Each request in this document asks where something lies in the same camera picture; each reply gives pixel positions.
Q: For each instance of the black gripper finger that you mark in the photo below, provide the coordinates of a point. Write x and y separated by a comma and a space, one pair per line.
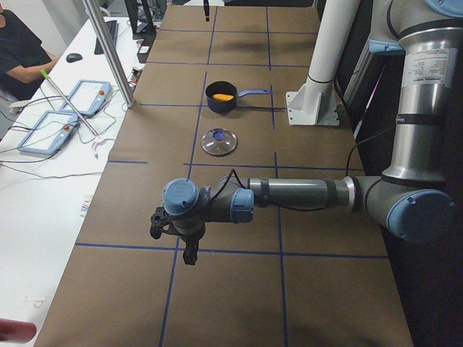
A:
206, 8

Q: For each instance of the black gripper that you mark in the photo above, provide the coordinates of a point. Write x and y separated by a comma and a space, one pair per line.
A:
189, 240

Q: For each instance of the yellow corn cob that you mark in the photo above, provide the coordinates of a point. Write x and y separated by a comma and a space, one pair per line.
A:
222, 97

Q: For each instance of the glass pot lid purple knob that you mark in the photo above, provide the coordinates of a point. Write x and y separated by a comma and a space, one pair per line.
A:
219, 142

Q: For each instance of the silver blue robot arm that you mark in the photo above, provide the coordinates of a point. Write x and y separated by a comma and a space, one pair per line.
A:
407, 198

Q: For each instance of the purple black saucepan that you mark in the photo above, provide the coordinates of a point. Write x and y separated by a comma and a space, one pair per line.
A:
228, 88

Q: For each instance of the black computer mouse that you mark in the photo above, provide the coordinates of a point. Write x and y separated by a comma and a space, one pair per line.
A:
73, 57

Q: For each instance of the blue teach pendant far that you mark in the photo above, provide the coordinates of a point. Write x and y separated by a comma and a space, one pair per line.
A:
89, 96

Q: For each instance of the blue teach pendant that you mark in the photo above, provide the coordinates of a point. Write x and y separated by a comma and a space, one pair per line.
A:
89, 96
50, 133

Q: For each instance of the metal rod green tip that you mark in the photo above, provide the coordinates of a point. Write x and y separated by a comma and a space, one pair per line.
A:
68, 101

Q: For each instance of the blue teach pendant near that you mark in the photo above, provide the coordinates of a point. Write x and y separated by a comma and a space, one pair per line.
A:
50, 133

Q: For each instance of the person in black shirt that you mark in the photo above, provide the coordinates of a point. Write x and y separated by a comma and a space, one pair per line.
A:
22, 57

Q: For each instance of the red cylinder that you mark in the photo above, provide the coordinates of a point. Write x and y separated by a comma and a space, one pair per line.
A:
14, 331

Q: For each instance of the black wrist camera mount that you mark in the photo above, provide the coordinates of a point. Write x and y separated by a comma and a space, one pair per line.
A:
161, 223

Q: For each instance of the aluminium frame post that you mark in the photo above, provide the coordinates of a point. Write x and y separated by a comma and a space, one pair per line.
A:
99, 25

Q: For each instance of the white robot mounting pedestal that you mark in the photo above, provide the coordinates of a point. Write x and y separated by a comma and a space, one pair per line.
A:
314, 104

